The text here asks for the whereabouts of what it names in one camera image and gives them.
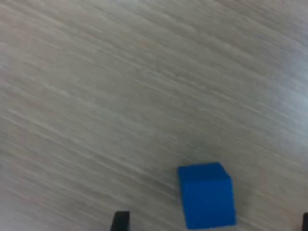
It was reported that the blue cube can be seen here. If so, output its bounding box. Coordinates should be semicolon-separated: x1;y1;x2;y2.
177;161;237;230

